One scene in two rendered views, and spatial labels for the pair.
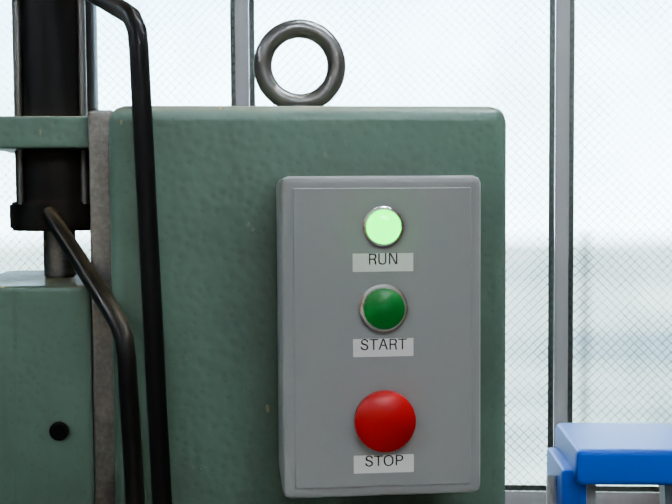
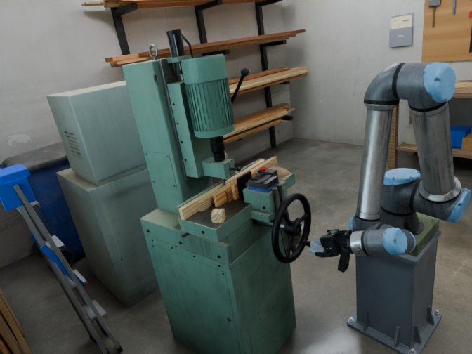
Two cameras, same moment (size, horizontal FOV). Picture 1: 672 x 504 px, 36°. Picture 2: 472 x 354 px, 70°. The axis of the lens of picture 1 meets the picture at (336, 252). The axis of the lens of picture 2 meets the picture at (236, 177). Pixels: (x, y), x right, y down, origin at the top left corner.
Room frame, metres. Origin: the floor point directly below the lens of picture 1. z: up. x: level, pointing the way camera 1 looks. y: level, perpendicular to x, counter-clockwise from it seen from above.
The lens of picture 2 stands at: (1.56, 1.39, 1.53)
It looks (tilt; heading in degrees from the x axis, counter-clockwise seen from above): 21 degrees down; 227
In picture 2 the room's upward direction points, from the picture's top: 9 degrees counter-clockwise
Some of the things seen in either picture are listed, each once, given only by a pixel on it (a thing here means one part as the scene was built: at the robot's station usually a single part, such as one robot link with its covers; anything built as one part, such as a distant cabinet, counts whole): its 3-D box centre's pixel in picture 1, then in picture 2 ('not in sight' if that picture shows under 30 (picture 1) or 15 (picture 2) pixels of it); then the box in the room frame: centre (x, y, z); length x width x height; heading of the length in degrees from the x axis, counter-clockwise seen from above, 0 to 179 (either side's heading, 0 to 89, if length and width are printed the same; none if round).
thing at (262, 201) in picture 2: not in sight; (265, 194); (0.58, 0.50, 0.92); 0.15 x 0.13 x 0.09; 5
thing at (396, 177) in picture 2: not in sight; (402, 189); (0.07, 0.88, 0.80); 0.17 x 0.15 x 0.18; 84
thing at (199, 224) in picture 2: not in sight; (251, 201); (0.59, 0.41, 0.87); 0.61 x 0.30 x 0.06; 5
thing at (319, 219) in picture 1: (375, 330); not in sight; (0.53, -0.02, 1.40); 0.10 x 0.06 x 0.16; 95
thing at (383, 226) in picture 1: (383, 226); not in sight; (0.50, -0.02, 1.46); 0.02 x 0.01 x 0.02; 95
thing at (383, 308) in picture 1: (384, 308); not in sight; (0.50, -0.02, 1.42); 0.02 x 0.01 x 0.02; 95
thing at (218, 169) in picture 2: not in sight; (218, 168); (0.64, 0.29, 1.03); 0.14 x 0.07 x 0.09; 95
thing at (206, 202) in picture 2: not in sight; (242, 180); (0.51, 0.30, 0.92); 0.60 x 0.02 x 0.04; 5
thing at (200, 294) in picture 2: not in sight; (224, 282); (0.65, 0.19, 0.36); 0.58 x 0.45 x 0.71; 95
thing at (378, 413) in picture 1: (385, 421); not in sight; (0.49, -0.02, 1.36); 0.03 x 0.01 x 0.03; 95
